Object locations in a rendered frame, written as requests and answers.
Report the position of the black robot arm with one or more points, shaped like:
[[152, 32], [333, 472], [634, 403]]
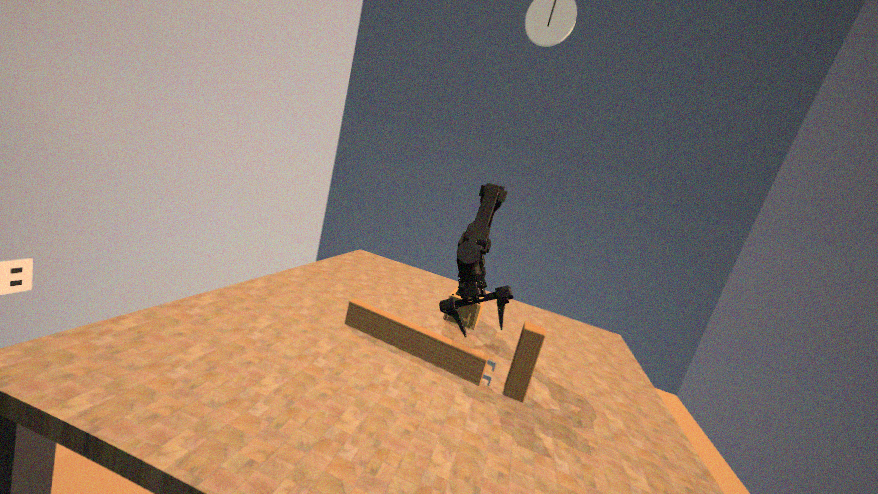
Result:
[[475, 241]]

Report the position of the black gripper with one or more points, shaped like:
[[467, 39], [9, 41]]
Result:
[[450, 306]]

